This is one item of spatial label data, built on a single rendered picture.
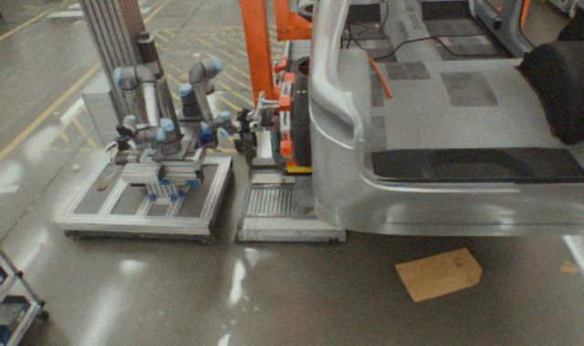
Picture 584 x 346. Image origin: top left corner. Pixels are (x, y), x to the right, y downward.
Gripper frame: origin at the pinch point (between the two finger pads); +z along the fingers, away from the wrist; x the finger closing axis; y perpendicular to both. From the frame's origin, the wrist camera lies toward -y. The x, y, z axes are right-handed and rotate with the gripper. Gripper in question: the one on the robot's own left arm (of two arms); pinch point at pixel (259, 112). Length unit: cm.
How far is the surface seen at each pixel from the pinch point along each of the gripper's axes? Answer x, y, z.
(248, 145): -43, 59, 12
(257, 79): -20.9, -14.8, 16.2
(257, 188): -6, 77, -8
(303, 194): 41, 60, 3
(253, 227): 29, 75, -40
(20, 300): -18, 63, -196
